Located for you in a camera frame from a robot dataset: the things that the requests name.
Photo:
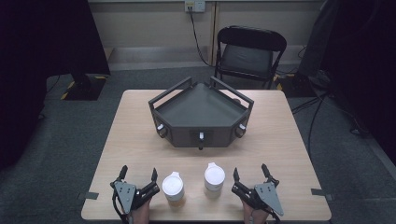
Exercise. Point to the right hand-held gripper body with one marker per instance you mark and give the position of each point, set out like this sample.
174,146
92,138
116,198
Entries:
266,194

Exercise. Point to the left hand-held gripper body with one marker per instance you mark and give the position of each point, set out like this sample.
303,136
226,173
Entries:
126,194

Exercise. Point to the glass jar with white lid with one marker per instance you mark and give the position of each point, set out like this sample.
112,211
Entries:
172,186
214,179

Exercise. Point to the dark grey corner rack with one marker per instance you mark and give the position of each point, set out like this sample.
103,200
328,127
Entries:
199,109

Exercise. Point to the person's left hand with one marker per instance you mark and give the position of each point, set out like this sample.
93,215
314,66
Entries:
140,213

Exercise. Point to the person's right hand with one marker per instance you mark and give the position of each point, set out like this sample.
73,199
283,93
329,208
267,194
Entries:
255,217

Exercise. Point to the grey tape piece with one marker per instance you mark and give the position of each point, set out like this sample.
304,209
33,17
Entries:
322,193
88,195

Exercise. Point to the black stand base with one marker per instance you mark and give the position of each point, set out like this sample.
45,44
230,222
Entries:
85,88
295,85

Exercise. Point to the black folding chair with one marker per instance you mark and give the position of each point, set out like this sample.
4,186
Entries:
249,56

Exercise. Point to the black curtain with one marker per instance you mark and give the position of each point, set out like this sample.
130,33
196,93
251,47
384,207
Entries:
358,62
46,62

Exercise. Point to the white wall socket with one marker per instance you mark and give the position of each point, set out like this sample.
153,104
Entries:
195,5

